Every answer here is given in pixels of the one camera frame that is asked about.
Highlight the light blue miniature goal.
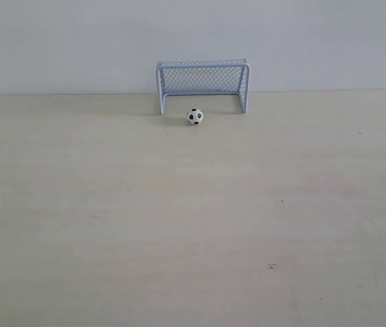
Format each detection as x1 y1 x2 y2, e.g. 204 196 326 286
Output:
155 59 251 114

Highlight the small black white soccer ball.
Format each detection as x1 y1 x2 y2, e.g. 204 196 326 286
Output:
187 108 204 125

